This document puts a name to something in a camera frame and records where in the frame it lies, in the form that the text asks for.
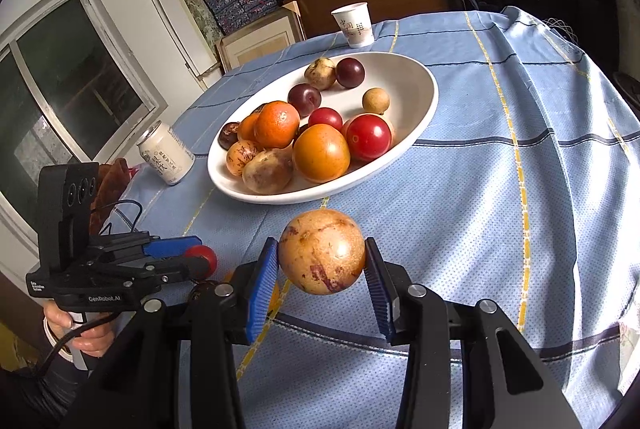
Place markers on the white paper cup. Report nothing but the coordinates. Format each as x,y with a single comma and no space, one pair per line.
355,26

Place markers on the white framed window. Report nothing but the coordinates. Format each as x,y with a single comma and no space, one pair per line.
75,74

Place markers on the white drink can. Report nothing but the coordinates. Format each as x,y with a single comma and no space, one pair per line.
167,154

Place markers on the wooden picture frame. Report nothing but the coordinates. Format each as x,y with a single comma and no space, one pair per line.
260,36

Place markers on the brown crumpled bag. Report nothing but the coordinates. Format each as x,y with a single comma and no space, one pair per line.
112,189

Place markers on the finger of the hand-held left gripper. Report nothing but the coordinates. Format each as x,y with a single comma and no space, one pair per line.
170,246
165,269

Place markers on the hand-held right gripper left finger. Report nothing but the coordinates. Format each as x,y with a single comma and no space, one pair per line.
262,289

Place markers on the crumpled white tissue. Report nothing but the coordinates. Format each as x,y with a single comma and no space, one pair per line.
630,331

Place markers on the person's left hand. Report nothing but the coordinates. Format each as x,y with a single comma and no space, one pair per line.
92,339

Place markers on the white oval plate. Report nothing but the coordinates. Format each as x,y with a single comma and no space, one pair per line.
405,89

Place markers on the small tan passion fruit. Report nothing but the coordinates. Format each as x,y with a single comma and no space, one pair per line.
375,101

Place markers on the green marbled panel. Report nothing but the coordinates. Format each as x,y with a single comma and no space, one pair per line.
192,4

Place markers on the dark purple plum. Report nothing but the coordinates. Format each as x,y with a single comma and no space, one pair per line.
350,72
304,100

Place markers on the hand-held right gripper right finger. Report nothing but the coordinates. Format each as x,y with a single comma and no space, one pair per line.
377,289

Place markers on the person's left forearm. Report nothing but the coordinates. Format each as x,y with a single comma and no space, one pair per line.
35,389

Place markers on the black round stool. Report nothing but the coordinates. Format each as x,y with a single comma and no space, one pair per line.
629,89

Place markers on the red tomato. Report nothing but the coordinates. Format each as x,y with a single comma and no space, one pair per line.
207,253
325,118
368,137

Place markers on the orange mandarin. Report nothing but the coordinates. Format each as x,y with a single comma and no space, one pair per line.
276,124
246,129

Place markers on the white leaning strip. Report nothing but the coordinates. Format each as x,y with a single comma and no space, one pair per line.
175,29

